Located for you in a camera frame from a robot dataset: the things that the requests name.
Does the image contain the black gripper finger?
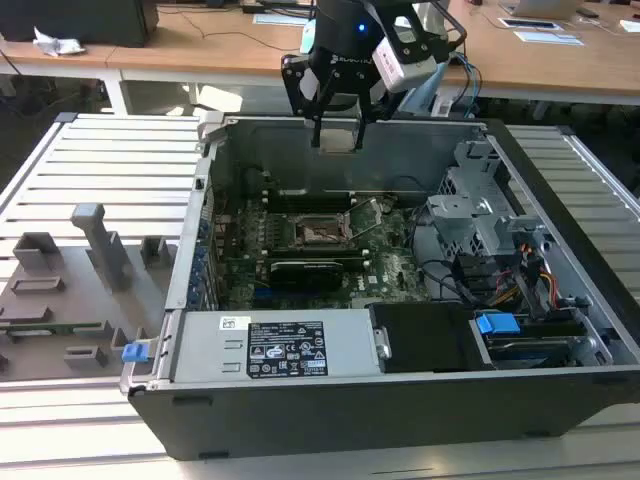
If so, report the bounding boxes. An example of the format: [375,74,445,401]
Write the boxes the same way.
[280,52,335,149]
[352,74,386,151]

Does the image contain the silver square CPU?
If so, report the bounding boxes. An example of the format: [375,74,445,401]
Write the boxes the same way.
[319,129,359,154]

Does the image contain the metal socket cover frame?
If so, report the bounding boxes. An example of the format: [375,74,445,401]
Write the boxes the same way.
[339,197,393,239]

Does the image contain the black RAM slot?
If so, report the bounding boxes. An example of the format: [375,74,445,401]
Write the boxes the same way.
[267,200,352,208]
[267,195,351,203]
[258,248,364,256]
[267,189,351,198]
[258,253,365,262]
[267,205,352,213]

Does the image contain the CPU socket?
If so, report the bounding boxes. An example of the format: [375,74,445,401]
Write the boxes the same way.
[292,214,351,250]

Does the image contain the pale blue paper sheet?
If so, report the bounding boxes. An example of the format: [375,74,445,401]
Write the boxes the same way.
[514,30,585,47]
[252,13,309,26]

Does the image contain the long wooden desk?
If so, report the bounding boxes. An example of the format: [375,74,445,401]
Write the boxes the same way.
[107,0,640,119]

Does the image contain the grey case corner latch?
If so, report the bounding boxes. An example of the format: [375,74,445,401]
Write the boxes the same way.
[197,110,236,146]

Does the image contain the perforated metal drive cage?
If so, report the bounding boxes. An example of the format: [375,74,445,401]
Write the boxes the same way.
[424,138,556,261]

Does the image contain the green motherboard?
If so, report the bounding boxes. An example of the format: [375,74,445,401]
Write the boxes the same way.
[212,192,436,311]

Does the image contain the white framed tablet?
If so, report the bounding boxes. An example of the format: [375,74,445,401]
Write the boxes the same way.
[499,17,566,31]

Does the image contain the graphics card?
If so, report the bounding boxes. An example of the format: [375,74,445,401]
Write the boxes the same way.
[268,258,347,292]

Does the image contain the silver laptop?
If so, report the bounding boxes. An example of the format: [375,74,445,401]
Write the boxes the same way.
[499,0,586,20]

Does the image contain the black computer tower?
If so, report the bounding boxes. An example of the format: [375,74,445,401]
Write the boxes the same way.
[0,0,160,49]

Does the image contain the crumpled white paper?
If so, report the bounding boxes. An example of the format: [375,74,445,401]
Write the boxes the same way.
[32,25,86,57]

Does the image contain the black plastic shroud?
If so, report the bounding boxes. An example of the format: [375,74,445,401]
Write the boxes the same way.
[369,302,494,375]

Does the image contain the blue disk carrier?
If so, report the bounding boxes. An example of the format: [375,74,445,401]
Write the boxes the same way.
[474,310,589,369]

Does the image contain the grey power supply unit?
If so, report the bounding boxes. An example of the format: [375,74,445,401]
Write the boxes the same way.
[169,309,377,384]

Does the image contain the grey parts rack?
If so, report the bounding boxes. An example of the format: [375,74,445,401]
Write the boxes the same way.
[0,202,179,374]

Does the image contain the blue case release latch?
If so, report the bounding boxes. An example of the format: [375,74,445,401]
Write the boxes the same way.
[121,341,151,365]

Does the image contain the black open PC case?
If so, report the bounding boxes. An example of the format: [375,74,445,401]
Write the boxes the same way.
[118,112,640,461]

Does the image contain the green RAM stick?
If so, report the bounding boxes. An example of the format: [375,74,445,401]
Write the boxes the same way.
[0,322,101,334]

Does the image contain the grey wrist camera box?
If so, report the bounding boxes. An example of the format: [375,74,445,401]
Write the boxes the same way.
[372,37,437,95]

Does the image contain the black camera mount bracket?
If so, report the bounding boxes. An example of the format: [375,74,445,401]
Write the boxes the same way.
[382,0,469,66]

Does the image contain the blue cable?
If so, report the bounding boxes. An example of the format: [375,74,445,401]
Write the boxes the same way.
[449,49,484,119]

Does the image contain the orange yellow wire bundle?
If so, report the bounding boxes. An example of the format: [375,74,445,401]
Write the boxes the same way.
[492,242,560,311]

